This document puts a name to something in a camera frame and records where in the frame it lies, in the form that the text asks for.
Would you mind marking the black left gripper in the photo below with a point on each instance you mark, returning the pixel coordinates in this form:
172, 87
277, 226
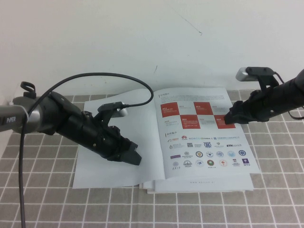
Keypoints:
105, 142

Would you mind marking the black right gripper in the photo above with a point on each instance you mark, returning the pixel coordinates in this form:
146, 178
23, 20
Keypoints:
259, 107

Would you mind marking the white printed brochure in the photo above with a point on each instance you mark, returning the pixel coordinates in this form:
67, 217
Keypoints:
147, 142

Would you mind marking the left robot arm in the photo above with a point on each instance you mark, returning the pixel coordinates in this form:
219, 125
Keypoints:
47, 117

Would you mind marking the plain white booklet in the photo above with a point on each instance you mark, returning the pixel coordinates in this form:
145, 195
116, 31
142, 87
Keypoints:
146, 186

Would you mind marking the white booklet with web address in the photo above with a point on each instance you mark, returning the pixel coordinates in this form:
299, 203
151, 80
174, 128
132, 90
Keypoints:
202, 184

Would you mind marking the grey checked tablecloth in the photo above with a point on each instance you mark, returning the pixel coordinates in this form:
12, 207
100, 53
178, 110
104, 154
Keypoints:
47, 197

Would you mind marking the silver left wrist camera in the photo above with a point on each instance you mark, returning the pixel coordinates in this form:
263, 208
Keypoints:
122, 112

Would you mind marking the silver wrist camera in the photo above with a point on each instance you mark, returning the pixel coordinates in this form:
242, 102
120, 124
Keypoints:
241, 74
122, 112

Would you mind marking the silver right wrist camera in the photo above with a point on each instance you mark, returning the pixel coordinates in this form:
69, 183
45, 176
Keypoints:
241, 74

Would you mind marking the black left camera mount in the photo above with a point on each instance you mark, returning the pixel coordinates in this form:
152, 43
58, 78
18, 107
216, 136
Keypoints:
109, 106

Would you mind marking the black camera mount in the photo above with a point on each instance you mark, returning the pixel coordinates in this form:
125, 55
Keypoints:
109, 106
263, 73

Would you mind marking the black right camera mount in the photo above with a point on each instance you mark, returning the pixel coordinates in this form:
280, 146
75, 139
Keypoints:
263, 73

